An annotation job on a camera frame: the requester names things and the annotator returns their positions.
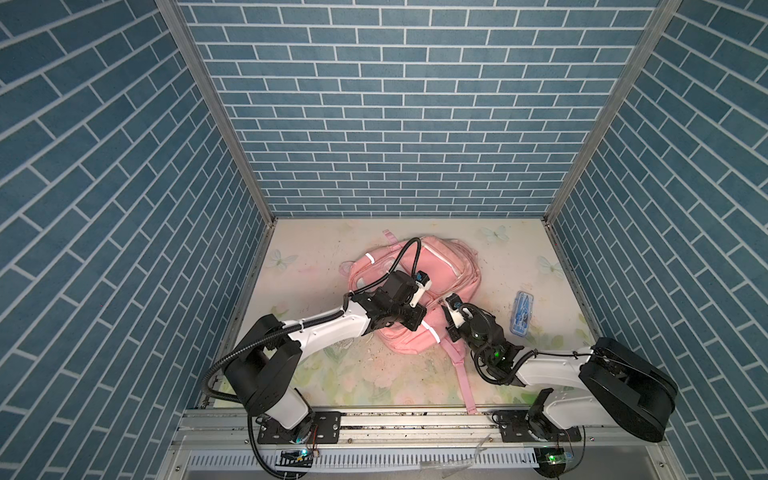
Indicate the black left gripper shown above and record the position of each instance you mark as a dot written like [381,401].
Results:
[418,313]

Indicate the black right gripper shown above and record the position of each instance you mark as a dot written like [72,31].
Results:
[451,328]

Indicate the blue geometry set case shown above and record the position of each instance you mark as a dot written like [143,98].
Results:
[522,313]

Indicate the pink student backpack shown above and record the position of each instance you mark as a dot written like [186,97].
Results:
[429,275]

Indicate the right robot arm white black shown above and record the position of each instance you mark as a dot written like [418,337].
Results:
[604,385]

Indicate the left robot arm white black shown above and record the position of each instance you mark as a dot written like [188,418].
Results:
[258,372]

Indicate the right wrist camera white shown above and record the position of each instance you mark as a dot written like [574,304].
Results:
[453,308]

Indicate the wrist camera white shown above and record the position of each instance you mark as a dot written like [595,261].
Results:
[453,308]
[423,284]

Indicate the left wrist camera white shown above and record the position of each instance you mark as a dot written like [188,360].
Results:
[423,284]

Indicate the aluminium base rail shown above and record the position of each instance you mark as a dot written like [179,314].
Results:
[443,442]

